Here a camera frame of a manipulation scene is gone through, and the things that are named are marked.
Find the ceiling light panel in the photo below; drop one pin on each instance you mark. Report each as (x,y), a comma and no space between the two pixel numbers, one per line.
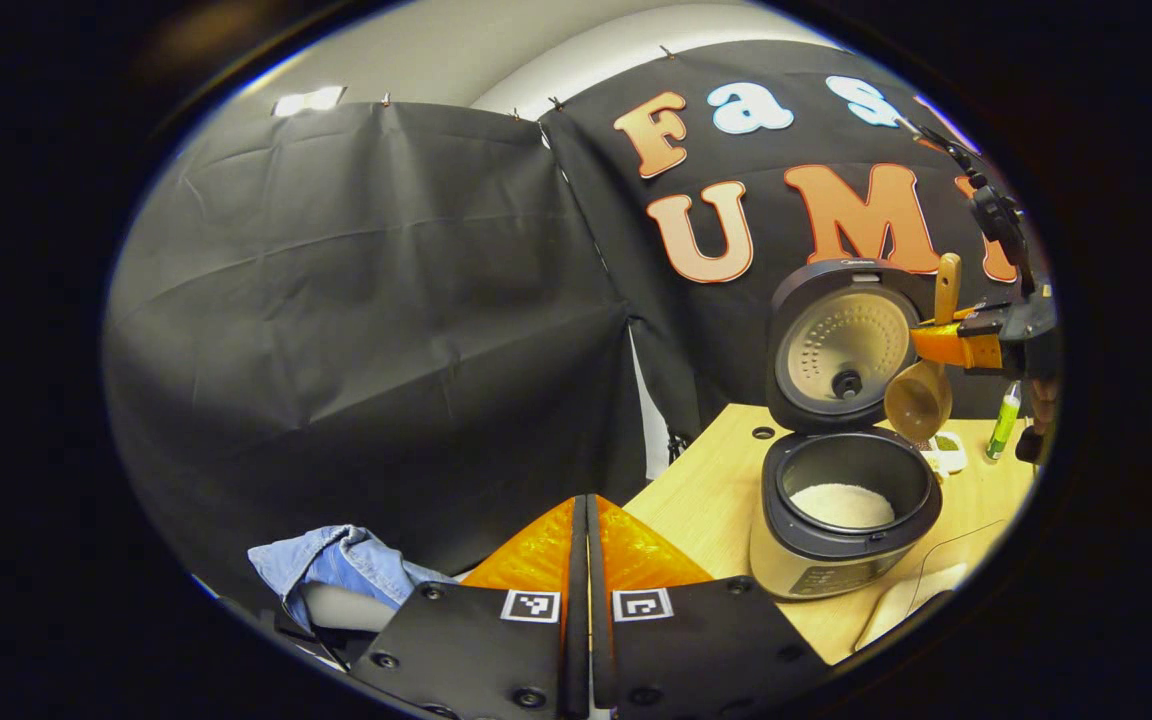
(308,100)

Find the blue denim garment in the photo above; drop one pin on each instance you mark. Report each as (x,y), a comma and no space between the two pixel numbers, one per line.
(346,565)

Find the clear plastic rice box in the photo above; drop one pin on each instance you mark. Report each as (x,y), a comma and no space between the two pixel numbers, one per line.
(956,560)

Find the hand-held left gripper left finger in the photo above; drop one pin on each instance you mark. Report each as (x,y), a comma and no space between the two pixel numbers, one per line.
(496,650)

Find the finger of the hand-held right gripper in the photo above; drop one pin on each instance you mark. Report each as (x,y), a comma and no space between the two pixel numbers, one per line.
(951,345)

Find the white divided bean dish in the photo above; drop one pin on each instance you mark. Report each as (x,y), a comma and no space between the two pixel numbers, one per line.
(948,455)

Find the green label drink bottle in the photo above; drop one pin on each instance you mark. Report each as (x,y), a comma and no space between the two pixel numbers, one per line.
(1002,425)

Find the wooden spoon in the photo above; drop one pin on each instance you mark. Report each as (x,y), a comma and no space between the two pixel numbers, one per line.
(918,400)

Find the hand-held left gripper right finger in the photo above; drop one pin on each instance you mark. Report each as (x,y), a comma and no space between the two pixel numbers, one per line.
(686,650)

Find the dark grey rice cooker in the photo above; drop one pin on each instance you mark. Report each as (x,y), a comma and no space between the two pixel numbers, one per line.
(836,570)

